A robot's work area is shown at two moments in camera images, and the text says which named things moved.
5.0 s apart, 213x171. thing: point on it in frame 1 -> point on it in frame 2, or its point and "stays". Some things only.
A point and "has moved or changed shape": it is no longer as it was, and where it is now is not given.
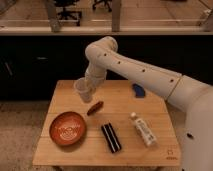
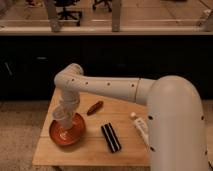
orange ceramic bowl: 67,128 stays
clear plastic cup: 85,88 has moved or changed shape
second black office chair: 102,1 stays
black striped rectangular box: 111,137 stays
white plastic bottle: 144,131 stays
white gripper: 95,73 -> 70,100
